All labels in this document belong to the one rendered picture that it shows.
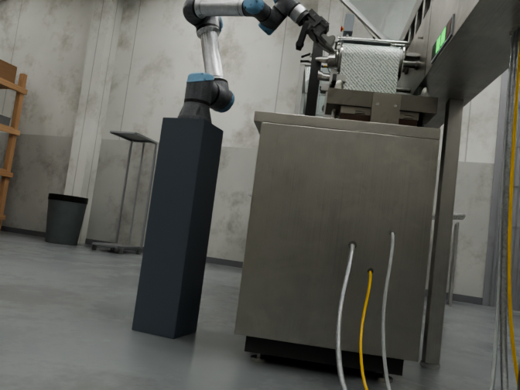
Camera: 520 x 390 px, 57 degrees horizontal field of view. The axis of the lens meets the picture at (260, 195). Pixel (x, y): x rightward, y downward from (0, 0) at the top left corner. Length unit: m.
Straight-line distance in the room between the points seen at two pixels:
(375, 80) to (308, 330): 1.04
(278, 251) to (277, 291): 0.14
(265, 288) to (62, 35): 7.49
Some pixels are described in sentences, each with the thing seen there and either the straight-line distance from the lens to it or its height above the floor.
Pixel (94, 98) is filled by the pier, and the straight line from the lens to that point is 7.57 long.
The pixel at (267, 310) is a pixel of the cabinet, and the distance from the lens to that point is 1.70.
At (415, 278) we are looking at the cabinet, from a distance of 1.72.
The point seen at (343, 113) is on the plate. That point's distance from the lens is 1.82.
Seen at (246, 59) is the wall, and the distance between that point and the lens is 6.86.
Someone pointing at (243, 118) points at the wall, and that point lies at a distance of 6.59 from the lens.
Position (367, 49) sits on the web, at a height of 1.27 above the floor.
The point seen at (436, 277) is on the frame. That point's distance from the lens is 2.14.
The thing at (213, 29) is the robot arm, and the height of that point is 1.40.
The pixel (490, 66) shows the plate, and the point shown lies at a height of 1.14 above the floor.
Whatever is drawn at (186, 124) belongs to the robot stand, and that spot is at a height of 0.87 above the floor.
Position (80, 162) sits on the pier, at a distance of 7.46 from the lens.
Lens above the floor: 0.45
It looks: 5 degrees up
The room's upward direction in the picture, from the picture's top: 7 degrees clockwise
